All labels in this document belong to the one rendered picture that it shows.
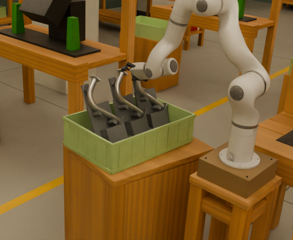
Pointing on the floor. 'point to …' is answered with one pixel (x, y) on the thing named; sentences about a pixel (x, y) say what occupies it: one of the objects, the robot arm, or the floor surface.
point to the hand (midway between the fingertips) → (128, 73)
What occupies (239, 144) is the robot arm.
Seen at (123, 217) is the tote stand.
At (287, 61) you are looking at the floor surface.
